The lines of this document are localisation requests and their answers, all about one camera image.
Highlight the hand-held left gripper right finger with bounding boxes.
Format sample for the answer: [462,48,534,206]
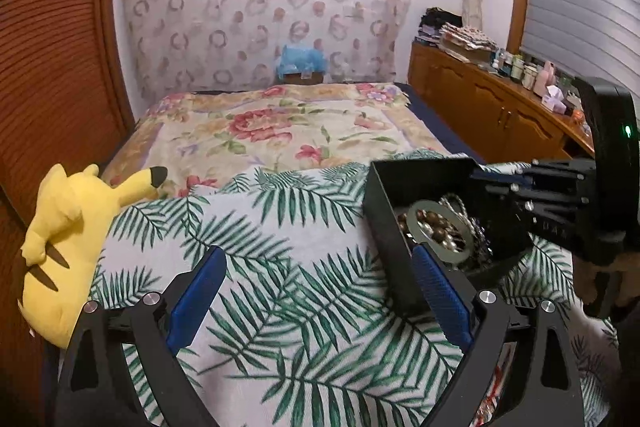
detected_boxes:
[411,243,586,427]

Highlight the blue plush toy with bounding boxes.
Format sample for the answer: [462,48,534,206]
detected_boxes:
[274,44,328,75]

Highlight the wooden louvered wardrobe door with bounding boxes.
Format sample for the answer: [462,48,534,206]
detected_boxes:
[0,0,136,427]

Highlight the pale green jade bangle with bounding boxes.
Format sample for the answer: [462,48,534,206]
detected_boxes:
[405,201,474,264]

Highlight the row of cosmetic bottles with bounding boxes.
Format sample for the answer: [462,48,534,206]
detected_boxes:
[492,47,558,95]

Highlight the green leaf print tablecloth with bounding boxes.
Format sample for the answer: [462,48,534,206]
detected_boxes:
[87,148,621,427]

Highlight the wooden cabinet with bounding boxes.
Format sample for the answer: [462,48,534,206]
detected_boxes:
[407,41,596,165]

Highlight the yellow plush toy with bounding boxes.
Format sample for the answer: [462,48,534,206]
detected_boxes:
[17,163,168,350]

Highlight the stack of dark folded clothes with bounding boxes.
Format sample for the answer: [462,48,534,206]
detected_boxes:
[417,7,463,45]

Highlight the ring patterned curtain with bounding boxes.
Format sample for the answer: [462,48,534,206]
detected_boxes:
[117,0,413,95]

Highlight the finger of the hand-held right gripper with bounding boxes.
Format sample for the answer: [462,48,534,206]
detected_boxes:
[481,184,581,235]
[470,160,597,196]

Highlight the pink tissue box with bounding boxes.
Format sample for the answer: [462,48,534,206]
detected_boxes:
[542,84,568,114]

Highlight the dark blue bed sheet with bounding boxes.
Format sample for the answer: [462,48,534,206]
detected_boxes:
[395,82,486,165]

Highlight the black square box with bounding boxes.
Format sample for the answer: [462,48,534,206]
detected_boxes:
[362,157,533,315]

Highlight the stack of patterned cloths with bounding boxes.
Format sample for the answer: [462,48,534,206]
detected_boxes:
[439,23,498,62]

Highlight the brown wooden bead bracelet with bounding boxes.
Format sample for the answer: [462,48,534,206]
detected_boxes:
[397,212,452,244]

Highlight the floral blanket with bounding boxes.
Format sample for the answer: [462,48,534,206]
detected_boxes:
[102,82,451,202]

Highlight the brown cardboard box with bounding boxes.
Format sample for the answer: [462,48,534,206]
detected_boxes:
[279,71,325,85]

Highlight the person's right hand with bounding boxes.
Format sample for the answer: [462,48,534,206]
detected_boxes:
[572,251,640,324]

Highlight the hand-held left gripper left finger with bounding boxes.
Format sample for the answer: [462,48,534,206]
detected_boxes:
[54,245,228,427]

